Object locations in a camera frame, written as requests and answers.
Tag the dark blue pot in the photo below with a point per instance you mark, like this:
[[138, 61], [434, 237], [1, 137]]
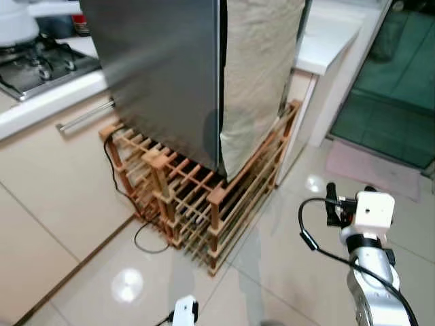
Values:
[[54, 26]]

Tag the white cooking pot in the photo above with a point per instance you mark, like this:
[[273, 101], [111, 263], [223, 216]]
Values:
[[17, 24]]

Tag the beige ribbed fabric cover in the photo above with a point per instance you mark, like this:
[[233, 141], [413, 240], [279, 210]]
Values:
[[262, 68]]

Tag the steel gas hob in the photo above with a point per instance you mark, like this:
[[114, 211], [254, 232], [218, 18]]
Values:
[[47, 68]]

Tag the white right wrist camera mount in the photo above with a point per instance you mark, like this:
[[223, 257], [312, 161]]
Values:
[[372, 210]]

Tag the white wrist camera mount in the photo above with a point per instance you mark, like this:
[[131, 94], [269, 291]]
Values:
[[183, 312], [372, 210]]

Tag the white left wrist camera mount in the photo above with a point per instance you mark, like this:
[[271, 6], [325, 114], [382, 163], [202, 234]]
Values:
[[183, 312]]

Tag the wooden wine rack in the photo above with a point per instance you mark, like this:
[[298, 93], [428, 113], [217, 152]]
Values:
[[216, 195]]

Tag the grey steel fridge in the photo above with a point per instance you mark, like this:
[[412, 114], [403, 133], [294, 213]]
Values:
[[156, 61]]

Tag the dark sauce bottle red label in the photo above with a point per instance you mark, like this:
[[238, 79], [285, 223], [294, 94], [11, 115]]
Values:
[[80, 26]]

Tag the pink floor mat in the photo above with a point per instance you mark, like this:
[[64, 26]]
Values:
[[374, 170]]

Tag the white side counter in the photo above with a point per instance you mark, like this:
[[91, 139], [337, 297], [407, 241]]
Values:
[[333, 34]]

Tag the beige kitchen cabinet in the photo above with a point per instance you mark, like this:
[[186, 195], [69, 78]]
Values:
[[47, 183]]

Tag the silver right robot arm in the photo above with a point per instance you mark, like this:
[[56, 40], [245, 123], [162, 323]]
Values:
[[374, 292]]

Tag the green glass sliding door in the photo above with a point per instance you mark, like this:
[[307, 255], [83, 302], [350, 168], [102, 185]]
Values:
[[387, 95]]

